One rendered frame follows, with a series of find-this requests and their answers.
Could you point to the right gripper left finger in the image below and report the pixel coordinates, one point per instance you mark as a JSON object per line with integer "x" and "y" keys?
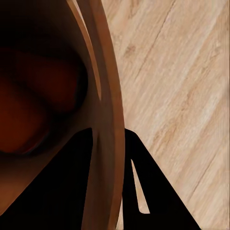
{"x": 54, "y": 200}

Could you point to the trash can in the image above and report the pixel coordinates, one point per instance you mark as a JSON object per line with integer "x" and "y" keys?
{"x": 54, "y": 29}

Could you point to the can of soda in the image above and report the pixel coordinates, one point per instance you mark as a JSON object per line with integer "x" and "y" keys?
{"x": 60, "y": 84}
{"x": 25, "y": 120}

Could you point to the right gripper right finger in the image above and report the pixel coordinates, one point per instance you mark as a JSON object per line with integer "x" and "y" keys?
{"x": 167, "y": 211}

